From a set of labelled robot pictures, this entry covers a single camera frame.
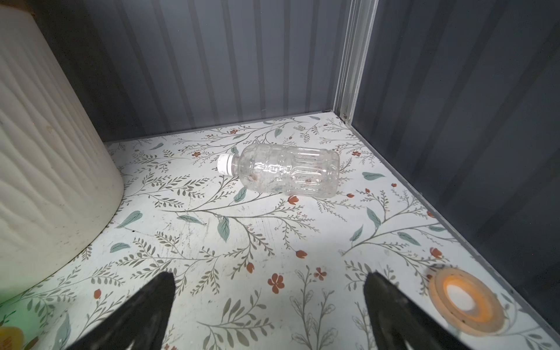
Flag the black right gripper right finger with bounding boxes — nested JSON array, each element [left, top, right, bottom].
[[363, 272, 468, 350]]

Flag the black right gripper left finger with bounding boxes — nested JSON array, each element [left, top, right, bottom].
[[69, 272, 176, 349]]

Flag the clear plastic bottle white cap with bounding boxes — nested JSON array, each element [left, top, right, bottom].
[[217, 144, 341, 198]]

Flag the white ribbed trash bin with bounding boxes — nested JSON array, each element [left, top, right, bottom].
[[1, 1, 123, 301]]

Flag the orange tape roll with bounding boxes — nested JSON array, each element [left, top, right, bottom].
[[429, 268, 505, 337]]

